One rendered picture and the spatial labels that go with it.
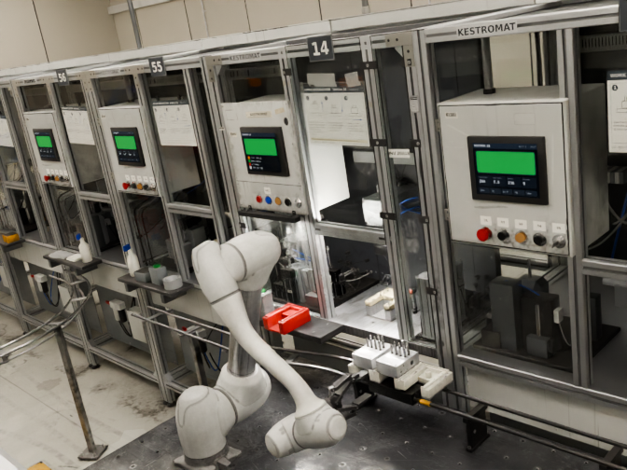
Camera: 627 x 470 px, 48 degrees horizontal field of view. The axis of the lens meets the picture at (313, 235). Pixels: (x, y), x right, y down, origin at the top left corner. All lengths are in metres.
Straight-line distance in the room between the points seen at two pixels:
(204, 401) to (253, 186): 0.98
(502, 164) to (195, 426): 1.32
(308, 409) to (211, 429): 0.53
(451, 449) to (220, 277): 0.97
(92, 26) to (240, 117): 7.74
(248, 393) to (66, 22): 8.35
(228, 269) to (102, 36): 8.64
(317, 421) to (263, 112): 1.31
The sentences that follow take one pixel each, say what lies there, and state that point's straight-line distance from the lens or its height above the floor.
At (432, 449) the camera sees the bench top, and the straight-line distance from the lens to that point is 2.51.
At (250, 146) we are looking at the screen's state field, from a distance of 2.91.
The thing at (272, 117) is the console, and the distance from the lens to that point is 2.80.
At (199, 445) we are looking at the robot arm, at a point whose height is 0.79.
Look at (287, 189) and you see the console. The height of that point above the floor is 1.47.
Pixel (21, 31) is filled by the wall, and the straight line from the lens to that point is 10.15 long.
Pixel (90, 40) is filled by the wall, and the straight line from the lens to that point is 10.55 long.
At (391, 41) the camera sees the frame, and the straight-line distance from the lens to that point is 2.35.
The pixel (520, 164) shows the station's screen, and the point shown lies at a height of 1.62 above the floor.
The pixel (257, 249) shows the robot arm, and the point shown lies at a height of 1.45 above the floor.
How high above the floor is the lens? 2.12
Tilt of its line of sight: 17 degrees down
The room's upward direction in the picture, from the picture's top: 9 degrees counter-clockwise
